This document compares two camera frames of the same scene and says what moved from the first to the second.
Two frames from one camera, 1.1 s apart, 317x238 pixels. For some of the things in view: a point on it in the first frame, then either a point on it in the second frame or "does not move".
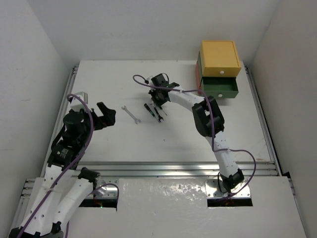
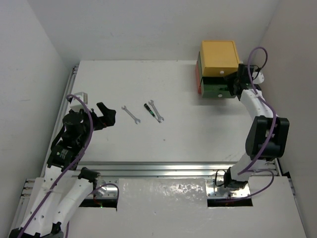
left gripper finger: (105, 110) does not move
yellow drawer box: (219, 59) does not move
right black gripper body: (155, 92) -> (232, 80)
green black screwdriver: (148, 108) does not move
